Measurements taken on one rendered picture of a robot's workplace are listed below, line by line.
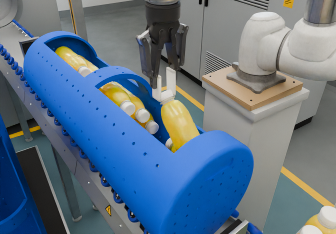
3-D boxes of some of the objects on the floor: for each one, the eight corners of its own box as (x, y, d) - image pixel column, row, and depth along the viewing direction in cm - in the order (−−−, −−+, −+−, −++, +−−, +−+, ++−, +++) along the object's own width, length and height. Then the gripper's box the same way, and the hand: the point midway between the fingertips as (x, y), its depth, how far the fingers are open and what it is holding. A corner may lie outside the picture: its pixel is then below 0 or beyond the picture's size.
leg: (31, 137, 252) (9, 71, 217) (33, 140, 249) (11, 74, 214) (24, 139, 249) (1, 73, 214) (26, 143, 246) (3, 76, 211)
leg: (79, 213, 188) (59, 138, 154) (83, 219, 185) (63, 143, 150) (71, 217, 185) (48, 142, 151) (75, 224, 182) (52, 148, 147)
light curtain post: (102, 150, 238) (59, -109, 143) (106, 154, 234) (64, -110, 139) (96, 153, 235) (47, -109, 140) (99, 157, 231) (51, -110, 136)
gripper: (181, -9, 68) (179, 80, 81) (118, 2, 59) (128, 100, 72) (204, -3, 63) (198, 91, 76) (139, 10, 54) (145, 114, 68)
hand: (164, 84), depth 72 cm, fingers closed on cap, 4 cm apart
